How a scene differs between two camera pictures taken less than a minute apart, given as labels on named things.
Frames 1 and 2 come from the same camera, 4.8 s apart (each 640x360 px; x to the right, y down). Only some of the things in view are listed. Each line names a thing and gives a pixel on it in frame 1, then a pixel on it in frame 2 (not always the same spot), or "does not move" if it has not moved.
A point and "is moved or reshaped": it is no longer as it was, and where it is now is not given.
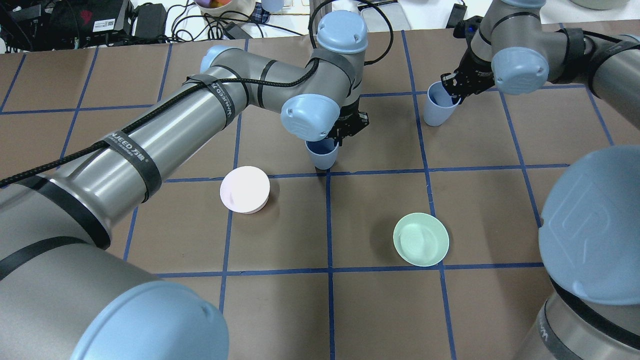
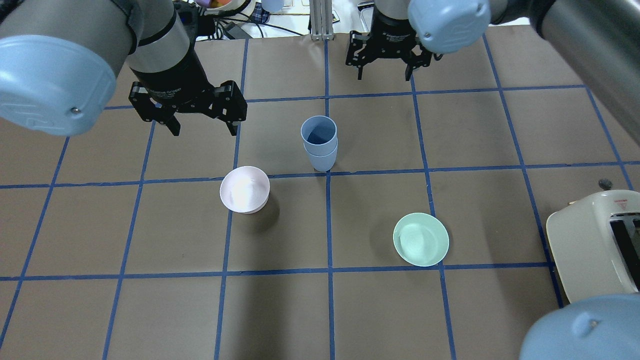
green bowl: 421,239 does not move
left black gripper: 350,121 -> 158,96
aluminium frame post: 323,10 does not move
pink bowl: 245,189 does not move
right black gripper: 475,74 -> 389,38
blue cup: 438,106 is moved or reshaped
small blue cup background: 272,6 does not move
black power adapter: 234,30 does not move
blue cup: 324,153 does not move
